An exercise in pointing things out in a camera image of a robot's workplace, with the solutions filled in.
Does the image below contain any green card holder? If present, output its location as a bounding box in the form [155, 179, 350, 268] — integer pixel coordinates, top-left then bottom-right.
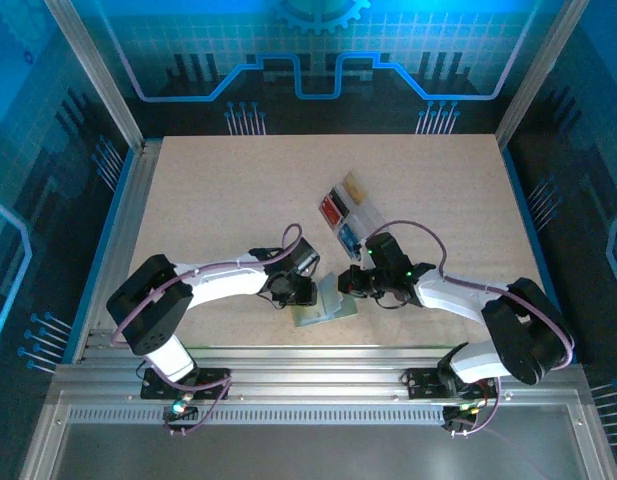
[290, 272, 360, 329]

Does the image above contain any white grey card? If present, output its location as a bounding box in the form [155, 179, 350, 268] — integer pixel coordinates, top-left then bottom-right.
[317, 272, 345, 309]

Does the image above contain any clear plastic card tray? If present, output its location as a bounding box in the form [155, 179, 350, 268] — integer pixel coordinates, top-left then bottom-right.
[317, 169, 389, 261]

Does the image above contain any red card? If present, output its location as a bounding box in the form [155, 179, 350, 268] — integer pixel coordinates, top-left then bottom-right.
[319, 195, 349, 230]

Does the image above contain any gold card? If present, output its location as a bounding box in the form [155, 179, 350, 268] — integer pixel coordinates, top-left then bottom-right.
[340, 170, 369, 205]

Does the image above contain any blue card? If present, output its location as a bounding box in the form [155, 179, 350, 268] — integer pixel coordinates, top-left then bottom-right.
[337, 223, 364, 259]

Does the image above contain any black card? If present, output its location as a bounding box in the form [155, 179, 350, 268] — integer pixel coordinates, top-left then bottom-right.
[326, 184, 353, 221]

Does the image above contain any slotted metal strip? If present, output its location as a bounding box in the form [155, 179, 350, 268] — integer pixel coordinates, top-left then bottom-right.
[67, 407, 449, 426]

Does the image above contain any blue table edge strip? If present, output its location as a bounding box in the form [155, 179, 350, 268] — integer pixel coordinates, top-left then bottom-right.
[500, 144, 579, 364]
[62, 148, 138, 364]

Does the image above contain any small circuit board with LEDs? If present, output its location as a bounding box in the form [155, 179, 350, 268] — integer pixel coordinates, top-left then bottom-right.
[162, 397, 199, 436]
[442, 402, 489, 436]

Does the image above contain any grey metal sheet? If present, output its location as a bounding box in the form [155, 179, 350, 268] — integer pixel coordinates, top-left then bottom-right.
[52, 424, 589, 480]

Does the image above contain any blue circuit print side panel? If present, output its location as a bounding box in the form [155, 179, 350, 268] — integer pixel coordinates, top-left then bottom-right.
[507, 0, 617, 480]
[0, 0, 134, 480]

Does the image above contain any blue circuit print back panel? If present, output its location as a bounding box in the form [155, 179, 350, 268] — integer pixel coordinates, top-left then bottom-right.
[70, 0, 569, 136]

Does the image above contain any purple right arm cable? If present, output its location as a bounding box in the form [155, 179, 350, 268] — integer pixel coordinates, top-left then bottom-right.
[367, 220, 575, 437]

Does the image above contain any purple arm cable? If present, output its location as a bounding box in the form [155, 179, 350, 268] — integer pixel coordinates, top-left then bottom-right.
[110, 223, 305, 437]
[367, 220, 575, 437]

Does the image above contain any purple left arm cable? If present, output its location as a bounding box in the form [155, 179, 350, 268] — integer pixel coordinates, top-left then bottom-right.
[110, 223, 305, 437]

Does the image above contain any aluminium frame rail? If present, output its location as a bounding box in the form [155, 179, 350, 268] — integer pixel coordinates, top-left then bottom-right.
[52, 344, 589, 407]

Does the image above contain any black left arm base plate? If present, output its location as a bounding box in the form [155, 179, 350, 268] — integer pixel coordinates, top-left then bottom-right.
[140, 367, 232, 401]

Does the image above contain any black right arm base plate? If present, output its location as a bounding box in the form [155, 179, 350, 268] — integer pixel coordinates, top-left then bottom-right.
[402, 367, 499, 401]

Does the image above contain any aluminium side rail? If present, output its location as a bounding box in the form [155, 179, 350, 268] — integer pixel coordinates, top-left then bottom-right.
[72, 139, 164, 364]

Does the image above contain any aluminium corner post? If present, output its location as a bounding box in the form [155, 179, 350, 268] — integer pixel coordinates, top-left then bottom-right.
[495, 0, 589, 149]
[43, 0, 147, 151]

